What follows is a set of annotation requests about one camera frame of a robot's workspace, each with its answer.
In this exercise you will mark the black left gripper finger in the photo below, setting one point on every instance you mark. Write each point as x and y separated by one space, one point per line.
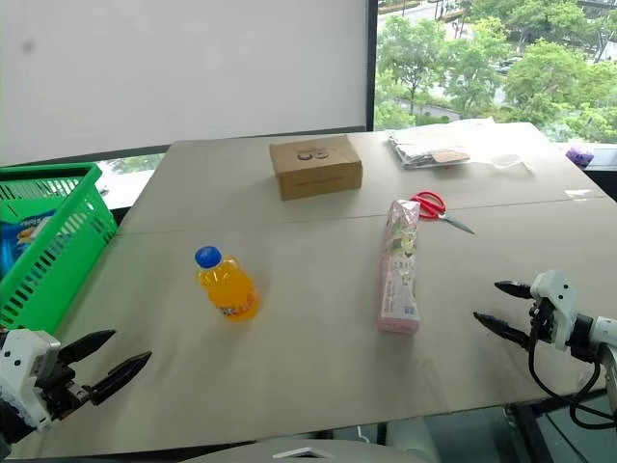
87 344
120 373

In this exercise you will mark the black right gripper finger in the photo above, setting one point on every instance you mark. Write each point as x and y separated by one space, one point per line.
503 328
515 289

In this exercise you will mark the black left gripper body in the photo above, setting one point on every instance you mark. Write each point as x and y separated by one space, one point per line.
57 383

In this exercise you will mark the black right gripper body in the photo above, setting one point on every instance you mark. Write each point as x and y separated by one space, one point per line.
542 320

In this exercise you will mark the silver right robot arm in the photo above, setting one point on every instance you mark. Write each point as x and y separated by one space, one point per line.
602 337

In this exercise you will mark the green plastic basket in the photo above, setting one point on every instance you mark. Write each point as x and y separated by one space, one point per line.
72 217

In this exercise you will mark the clear plastic bag stack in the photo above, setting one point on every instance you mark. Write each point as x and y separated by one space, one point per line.
417 147

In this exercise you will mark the long pink floral package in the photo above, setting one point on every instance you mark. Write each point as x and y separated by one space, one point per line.
400 280

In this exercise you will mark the blue snack package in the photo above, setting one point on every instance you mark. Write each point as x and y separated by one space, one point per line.
19 237

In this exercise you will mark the orange soda bottle blue cap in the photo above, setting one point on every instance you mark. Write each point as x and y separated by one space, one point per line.
231 289

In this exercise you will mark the purple crumpled object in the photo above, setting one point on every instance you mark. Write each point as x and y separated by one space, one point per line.
579 153

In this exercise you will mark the grey rounded robot torso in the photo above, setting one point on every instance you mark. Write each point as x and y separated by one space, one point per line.
308 446

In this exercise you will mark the brown cardboard box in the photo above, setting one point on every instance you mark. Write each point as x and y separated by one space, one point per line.
313 166

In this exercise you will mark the white roller screen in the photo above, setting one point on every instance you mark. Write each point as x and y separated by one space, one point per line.
193 72

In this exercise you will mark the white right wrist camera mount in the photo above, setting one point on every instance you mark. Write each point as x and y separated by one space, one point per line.
561 301

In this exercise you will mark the black window frame post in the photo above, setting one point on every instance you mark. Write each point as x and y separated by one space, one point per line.
371 62

